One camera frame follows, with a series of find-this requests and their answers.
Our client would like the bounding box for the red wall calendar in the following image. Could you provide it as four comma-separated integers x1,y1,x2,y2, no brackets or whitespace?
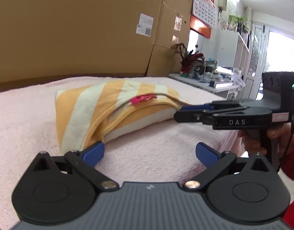
189,0,217,39

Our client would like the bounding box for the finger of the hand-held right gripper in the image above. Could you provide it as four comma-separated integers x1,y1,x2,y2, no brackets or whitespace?
180,101,244,113
174,107,248,125

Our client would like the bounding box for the pink towel blanket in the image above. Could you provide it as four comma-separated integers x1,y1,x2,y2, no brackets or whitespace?
0,76,245,229

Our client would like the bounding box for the person's right hand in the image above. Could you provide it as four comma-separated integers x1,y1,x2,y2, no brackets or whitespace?
237,124,294,157

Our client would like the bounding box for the white shelf cabinet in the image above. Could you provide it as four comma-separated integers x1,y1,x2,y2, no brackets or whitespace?
215,23,252,82

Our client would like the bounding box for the red leaf potted plant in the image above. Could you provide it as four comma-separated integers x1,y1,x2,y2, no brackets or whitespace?
172,43,206,76

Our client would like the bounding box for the small wall window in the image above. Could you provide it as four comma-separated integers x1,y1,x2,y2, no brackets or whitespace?
188,29,205,56

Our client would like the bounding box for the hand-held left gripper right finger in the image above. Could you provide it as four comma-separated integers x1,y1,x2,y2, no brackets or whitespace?
183,142,272,192

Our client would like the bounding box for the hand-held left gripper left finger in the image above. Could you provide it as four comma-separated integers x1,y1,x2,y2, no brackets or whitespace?
32,141,120,192

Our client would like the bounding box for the white label with square code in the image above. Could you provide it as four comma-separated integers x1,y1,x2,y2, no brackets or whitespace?
136,24,152,37

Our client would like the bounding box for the cardboard box with tape strips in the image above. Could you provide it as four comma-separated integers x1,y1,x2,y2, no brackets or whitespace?
153,0,194,50

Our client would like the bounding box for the grey metal machine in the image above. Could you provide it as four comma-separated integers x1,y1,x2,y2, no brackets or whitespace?
189,61,218,80

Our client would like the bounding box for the orange white striped shirt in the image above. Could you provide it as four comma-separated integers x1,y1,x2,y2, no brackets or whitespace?
55,78,193,154

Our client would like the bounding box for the white framed glass door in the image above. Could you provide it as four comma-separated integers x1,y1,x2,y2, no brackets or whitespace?
247,23,269,101

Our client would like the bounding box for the large cardboard box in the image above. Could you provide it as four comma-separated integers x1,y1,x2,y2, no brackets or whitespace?
0,0,166,86

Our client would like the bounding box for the green potted plants row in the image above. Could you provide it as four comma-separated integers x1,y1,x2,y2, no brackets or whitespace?
227,14,249,32

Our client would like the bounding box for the small cardboard box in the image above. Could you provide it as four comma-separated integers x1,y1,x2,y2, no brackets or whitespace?
146,44,188,77

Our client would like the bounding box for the white side table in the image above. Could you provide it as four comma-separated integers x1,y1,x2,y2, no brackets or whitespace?
168,73,241,99

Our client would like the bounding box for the white text shipping label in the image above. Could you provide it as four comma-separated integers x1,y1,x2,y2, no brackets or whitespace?
139,13,154,27

